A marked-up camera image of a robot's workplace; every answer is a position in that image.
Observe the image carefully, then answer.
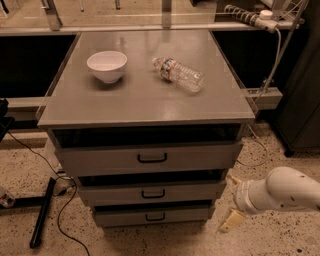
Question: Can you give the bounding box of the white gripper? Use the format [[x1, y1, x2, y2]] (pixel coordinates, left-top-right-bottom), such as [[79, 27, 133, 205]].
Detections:
[[219, 175, 270, 233]]

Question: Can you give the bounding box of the grey bottom drawer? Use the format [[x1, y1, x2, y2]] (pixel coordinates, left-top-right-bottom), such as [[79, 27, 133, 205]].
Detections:
[[93, 201, 215, 227]]

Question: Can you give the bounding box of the grey drawer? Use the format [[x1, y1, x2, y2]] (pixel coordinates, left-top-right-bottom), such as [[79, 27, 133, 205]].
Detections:
[[93, 201, 215, 227], [56, 142, 243, 177], [77, 180, 226, 206]]

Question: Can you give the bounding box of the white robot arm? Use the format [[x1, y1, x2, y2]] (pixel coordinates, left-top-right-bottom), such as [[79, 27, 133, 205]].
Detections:
[[219, 167, 320, 233]]

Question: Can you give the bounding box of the grey drawer cabinet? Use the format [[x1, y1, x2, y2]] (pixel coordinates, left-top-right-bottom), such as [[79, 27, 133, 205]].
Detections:
[[36, 29, 256, 229]]

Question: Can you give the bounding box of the grey middle drawer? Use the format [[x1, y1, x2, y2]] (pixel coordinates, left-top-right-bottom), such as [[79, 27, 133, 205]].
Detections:
[[77, 180, 226, 206]]

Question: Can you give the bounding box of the grey top drawer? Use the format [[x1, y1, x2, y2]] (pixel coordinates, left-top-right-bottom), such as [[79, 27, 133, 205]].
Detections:
[[56, 142, 243, 177]]

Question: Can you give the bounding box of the dark cabinet at right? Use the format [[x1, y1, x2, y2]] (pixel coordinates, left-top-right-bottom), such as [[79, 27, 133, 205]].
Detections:
[[271, 0, 320, 157]]

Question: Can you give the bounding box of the clear plastic water bottle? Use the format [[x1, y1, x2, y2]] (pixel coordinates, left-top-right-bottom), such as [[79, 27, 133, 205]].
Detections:
[[152, 57, 205, 94]]

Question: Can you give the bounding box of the white power strip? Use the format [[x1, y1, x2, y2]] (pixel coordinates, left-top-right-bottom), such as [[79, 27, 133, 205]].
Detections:
[[224, 4, 278, 33]]

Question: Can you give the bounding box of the white ceramic bowl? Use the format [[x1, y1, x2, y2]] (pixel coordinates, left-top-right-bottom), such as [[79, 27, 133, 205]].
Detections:
[[87, 51, 127, 84]]

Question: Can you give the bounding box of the black metal floor bar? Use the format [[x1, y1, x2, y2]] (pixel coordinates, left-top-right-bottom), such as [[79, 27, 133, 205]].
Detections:
[[29, 178, 56, 249]]

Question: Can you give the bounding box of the small object on floor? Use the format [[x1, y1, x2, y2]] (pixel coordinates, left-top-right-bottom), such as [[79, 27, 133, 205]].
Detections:
[[0, 186, 15, 208]]

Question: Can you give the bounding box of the black device at left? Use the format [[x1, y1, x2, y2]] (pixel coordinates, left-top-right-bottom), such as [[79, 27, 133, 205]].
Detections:
[[0, 99, 14, 142]]

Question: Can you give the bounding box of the black floor cable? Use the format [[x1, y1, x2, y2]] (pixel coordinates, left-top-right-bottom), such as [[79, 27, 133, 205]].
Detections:
[[6, 130, 91, 256]]

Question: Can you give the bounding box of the white power cord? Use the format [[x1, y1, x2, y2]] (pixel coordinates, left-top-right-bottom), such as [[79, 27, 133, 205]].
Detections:
[[255, 27, 283, 101]]

